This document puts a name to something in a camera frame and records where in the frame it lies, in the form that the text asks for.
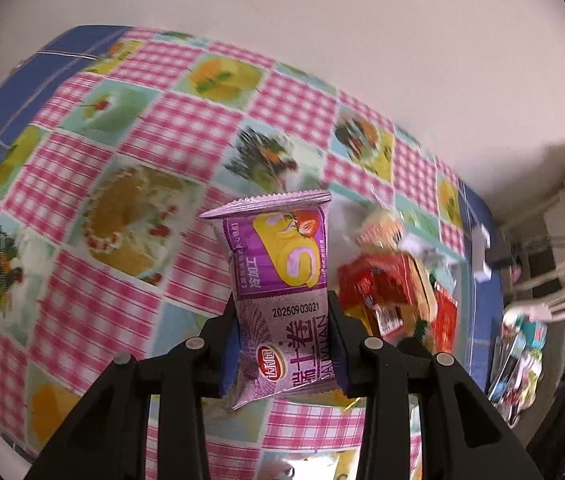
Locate dark red snack packet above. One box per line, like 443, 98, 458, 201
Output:
431, 282, 458, 353

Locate red Rolet Kiss packet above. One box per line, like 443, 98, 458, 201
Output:
337, 252, 417, 316

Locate orange snack packet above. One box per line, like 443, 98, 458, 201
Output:
356, 209, 405, 252

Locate purple swiss roll packet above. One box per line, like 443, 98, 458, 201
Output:
200, 190, 334, 408

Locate red white milk biscuit packet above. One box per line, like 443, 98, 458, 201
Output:
375, 254, 437, 342

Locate yellow snack packet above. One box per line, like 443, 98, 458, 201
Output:
307, 389, 365, 413

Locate white beige snack packet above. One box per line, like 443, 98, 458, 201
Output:
399, 233, 453, 282

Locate colourful snack pile on floor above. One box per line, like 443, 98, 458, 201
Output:
486, 307, 547, 428

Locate white tray with green rim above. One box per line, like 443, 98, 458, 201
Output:
328, 195, 468, 363

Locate pink checkered picture tablecloth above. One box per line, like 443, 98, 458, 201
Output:
0, 28, 465, 463

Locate grey shelf furniture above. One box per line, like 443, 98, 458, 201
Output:
485, 178, 565, 326

